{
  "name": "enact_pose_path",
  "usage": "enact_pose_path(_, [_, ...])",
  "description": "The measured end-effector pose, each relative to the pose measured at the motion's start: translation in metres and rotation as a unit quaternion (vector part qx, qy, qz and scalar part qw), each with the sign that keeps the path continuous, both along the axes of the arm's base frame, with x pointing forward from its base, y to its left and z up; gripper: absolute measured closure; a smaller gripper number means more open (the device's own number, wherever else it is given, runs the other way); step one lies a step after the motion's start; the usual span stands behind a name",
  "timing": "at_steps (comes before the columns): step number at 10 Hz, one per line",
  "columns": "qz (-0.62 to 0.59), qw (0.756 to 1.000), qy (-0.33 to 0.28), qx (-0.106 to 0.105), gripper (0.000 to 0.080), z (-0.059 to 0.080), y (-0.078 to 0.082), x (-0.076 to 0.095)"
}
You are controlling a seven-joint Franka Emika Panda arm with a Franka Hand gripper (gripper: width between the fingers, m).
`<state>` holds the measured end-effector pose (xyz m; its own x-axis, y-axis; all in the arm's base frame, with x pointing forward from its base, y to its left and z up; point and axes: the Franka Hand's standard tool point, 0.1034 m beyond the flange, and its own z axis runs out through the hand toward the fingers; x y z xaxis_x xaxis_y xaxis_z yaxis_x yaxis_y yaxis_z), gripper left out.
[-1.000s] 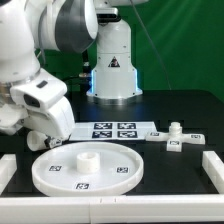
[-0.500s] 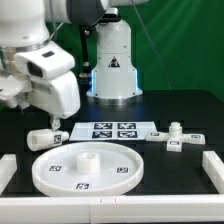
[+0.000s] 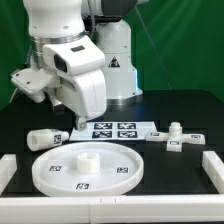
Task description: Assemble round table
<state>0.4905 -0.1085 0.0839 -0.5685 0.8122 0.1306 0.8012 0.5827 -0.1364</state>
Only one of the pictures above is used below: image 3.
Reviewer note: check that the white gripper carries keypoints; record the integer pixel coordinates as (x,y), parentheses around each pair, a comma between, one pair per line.
(84,94)

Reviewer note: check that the white round table top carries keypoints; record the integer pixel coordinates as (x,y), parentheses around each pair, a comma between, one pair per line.
(87,169)

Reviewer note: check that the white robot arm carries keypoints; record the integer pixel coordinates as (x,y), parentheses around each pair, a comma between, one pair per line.
(64,21)

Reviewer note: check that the white marker tag board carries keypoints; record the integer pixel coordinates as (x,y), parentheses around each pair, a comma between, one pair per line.
(97,131)

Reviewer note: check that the white left fence block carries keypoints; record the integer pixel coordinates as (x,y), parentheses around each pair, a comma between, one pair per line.
(8,167)

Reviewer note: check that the white fence block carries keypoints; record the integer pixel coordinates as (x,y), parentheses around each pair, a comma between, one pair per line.
(8,167)
(214,167)

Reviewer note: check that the white right fence block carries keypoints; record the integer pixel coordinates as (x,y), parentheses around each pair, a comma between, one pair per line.
(214,167)

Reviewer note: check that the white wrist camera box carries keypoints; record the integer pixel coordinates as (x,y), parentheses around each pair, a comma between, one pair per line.
(75,57)

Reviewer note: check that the white front fence rail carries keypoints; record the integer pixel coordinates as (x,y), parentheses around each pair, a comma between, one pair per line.
(120,209)

